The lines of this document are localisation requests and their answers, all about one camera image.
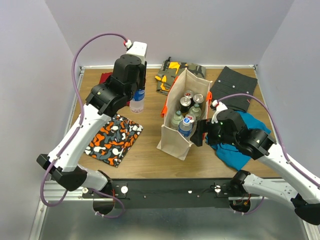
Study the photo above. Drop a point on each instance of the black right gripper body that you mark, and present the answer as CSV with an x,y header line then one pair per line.
x,y
215,135

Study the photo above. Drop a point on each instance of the green cap glass bottle back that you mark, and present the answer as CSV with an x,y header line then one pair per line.
x,y
196,111

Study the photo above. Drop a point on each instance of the red tab can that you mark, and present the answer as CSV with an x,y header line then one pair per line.
x,y
191,117
189,94

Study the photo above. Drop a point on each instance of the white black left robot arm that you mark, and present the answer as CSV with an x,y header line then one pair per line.
x,y
102,103

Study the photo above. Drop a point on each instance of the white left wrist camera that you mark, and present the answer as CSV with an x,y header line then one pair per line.
x,y
138,49

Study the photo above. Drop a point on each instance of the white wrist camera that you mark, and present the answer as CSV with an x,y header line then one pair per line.
x,y
138,49
218,107

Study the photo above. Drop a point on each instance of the green cap glass bottle front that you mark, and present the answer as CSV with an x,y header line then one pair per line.
x,y
176,119

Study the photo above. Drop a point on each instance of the Pocari Sweat bottle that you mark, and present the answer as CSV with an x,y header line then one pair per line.
x,y
185,127
136,105

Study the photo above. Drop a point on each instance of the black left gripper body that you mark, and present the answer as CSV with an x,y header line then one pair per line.
x,y
141,82

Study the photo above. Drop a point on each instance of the teal blue shirt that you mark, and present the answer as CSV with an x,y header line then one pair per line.
x,y
229,154

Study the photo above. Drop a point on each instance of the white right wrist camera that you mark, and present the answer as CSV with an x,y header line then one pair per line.
x,y
218,107

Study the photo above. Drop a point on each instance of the dark grey buttoned garment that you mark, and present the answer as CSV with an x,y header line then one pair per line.
x,y
231,82

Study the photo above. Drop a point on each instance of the red tab can back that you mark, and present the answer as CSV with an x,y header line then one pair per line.
x,y
189,94

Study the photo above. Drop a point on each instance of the green cap glass bottle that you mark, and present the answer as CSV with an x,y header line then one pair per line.
x,y
196,111
176,119

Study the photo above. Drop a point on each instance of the folded red shirt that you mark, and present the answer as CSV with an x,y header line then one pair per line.
x,y
104,77

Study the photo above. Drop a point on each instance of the camouflage yellow green shorts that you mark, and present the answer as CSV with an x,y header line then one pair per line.
x,y
171,69

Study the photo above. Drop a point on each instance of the black soda can left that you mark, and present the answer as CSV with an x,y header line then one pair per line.
x,y
184,105

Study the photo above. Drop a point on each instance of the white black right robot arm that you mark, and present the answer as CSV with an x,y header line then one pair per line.
x,y
301,189

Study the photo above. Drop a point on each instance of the orange black patterned shorts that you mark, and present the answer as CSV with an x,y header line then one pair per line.
x,y
113,141

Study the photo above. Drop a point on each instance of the red tab can front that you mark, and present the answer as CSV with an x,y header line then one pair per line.
x,y
191,117

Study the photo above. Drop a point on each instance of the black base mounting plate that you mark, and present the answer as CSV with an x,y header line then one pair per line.
x,y
175,192

